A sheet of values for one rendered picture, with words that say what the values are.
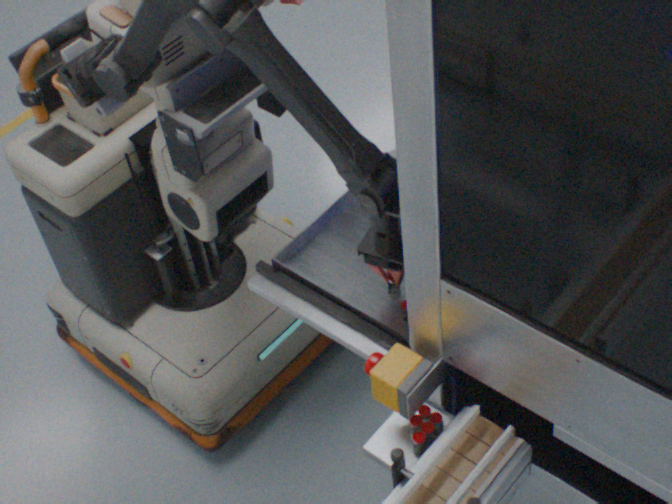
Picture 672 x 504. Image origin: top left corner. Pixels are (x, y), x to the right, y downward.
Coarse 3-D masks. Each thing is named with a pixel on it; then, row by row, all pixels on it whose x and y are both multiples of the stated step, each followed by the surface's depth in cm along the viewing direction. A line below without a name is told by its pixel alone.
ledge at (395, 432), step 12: (432, 408) 163; (396, 420) 162; (408, 420) 162; (444, 420) 161; (384, 432) 161; (396, 432) 161; (408, 432) 161; (372, 444) 160; (384, 444) 159; (396, 444) 159; (408, 444) 159; (372, 456) 159; (384, 456) 158; (408, 456) 158; (408, 468) 156
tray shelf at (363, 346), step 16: (256, 288) 185; (272, 288) 185; (288, 304) 182; (304, 304) 181; (304, 320) 180; (320, 320) 178; (336, 320) 178; (336, 336) 176; (352, 336) 175; (368, 352) 172; (384, 352) 172
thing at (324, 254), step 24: (336, 216) 196; (360, 216) 195; (312, 240) 192; (336, 240) 191; (360, 240) 191; (288, 264) 188; (312, 264) 187; (336, 264) 187; (360, 264) 186; (312, 288) 181; (336, 288) 183; (360, 288) 182; (384, 288) 182; (360, 312) 175; (384, 312) 178; (408, 336) 174
